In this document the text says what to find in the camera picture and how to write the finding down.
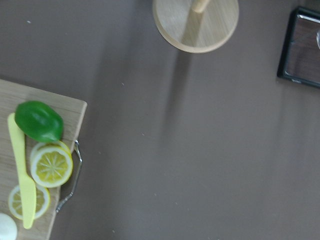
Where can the lemon slice stack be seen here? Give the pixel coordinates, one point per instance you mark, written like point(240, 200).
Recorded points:
point(51, 164)

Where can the bamboo cutting board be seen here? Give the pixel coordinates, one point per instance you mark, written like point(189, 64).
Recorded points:
point(72, 111)

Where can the wooden mug tree stand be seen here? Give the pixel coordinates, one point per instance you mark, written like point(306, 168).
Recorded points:
point(196, 26)

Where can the green lime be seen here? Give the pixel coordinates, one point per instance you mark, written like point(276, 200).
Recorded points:
point(39, 121)

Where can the single lemon slice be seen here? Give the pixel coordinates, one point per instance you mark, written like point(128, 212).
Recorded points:
point(43, 201)

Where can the yellow plastic knife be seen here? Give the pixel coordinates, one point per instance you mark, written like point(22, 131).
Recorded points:
point(27, 185)

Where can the black framed tray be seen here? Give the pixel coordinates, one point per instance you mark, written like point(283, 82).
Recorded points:
point(300, 56)

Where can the white steamed bun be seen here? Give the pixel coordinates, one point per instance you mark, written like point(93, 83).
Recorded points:
point(8, 228)

